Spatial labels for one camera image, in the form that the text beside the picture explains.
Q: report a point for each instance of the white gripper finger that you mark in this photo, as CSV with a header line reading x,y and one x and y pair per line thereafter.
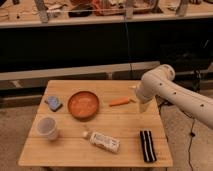
x,y
132,87
143,107

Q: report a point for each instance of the orange pepper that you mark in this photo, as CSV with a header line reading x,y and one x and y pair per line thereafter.
x,y
121,101

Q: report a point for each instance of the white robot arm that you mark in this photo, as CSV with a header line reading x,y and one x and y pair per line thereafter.
x,y
159,81

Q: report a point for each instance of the black white striped cloth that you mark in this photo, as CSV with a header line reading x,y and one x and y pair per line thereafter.
x,y
147,146

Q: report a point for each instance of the white plastic bottle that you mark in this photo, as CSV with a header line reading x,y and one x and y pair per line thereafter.
x,y
103,141

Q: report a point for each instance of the wooden table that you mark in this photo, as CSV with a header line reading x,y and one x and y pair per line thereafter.
x,y
123,122

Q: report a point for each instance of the blue sponge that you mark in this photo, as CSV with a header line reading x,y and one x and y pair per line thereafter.
x,y
53,103

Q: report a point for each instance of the white plastic cup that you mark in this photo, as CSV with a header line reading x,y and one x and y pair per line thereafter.
x,y
47,128

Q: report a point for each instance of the cluttered background shelf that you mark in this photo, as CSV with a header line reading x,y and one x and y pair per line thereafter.
x,y
35,13

